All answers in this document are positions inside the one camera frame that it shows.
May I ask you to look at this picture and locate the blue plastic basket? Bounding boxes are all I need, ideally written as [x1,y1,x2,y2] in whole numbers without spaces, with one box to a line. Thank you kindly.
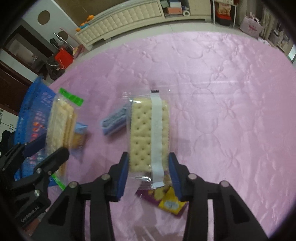
[13,76,57,181]

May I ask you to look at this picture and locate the green-edged cracker pack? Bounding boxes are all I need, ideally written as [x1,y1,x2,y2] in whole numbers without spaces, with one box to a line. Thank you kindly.
[45,87,84,191]

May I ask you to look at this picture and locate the purple yellow snack packet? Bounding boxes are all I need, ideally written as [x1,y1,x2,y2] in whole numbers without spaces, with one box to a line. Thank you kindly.
[135,186,188,217]

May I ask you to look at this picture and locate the blue gum pack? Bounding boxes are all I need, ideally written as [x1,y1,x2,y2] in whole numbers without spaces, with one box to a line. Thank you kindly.
[100,104,128,136]

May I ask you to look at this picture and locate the clear soda cracker pack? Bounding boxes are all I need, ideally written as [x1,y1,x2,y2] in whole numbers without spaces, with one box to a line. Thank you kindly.
[126,90,170,189]

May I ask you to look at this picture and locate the black bag on floor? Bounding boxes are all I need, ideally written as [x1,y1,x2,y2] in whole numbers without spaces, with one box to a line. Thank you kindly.
[46,55,65,81]

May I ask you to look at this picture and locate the red shopping bag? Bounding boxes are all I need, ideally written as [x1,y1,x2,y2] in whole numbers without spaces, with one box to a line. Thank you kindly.
[54,47,74,70]

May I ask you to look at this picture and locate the oranges on cabinet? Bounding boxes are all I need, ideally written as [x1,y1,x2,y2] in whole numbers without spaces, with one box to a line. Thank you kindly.
[76,15,94,32]

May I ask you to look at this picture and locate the cream tv cabinet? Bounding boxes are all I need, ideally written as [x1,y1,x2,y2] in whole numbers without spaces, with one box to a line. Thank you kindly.
[75,0,211,49]

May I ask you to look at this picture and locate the pink gift bag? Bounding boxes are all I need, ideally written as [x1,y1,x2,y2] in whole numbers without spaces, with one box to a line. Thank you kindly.
[239,12,263,39]

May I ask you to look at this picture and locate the white metal shelf rack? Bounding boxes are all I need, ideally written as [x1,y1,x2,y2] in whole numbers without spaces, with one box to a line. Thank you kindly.
[211,0,239,28]

